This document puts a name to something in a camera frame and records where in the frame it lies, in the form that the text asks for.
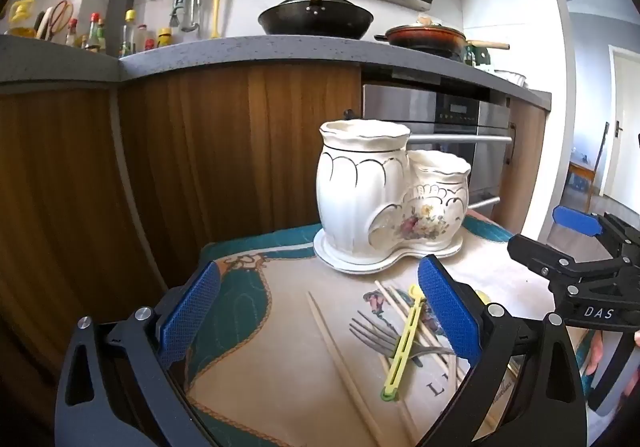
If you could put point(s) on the white door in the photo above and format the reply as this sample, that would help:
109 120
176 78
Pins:
625 92

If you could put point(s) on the wooden chair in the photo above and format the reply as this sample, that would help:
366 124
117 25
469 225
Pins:
597 167

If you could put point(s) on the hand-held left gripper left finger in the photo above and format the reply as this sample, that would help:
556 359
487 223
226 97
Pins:
190 307

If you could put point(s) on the hanging metal peeler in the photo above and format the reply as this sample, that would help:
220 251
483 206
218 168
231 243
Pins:
176 7

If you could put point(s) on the wooden chopstick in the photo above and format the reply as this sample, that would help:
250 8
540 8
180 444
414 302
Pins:
340 367
387 296
400 299

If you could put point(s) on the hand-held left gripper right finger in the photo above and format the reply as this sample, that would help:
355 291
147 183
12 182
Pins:
447 307

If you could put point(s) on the green item on counter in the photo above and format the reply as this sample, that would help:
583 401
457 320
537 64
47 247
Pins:
480 58

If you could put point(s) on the white bowl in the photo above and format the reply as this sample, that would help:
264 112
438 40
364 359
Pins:
510 77

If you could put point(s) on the metal fork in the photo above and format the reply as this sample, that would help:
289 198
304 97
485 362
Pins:
376 327
372 341

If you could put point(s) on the orange frying pan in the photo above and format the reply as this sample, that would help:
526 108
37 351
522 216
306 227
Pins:
425 34

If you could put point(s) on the yellow green plastic fork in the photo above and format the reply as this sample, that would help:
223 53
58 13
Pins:
402 352

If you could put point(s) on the grey kitchen countertop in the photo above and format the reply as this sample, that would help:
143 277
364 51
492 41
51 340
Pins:
225 56

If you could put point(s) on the yellow plastic container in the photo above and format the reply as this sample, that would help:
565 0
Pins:
21 14

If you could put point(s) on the stainless steel oven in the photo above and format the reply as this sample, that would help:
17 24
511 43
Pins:
400 107

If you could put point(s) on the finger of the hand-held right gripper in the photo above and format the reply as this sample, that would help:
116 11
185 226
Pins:
542 257
575 219

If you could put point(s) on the wooden kitchen cabinet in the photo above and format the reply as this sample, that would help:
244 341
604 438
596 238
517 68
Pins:
200 152

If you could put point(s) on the hanging metal ladle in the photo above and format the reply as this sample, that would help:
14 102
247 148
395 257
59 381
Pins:
192 7

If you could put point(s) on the printed cloth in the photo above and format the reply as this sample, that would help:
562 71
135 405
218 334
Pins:
280 327

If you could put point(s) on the white ceramic utensil holder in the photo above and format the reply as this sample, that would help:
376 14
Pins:
360 187

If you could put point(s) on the narrow wooden cabinet panel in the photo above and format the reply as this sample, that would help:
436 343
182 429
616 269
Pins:
525 152

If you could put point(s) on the row of condiment bottles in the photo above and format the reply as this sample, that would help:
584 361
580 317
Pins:
127 34

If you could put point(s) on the leaning wooden boards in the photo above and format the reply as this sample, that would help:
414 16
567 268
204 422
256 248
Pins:
55 19

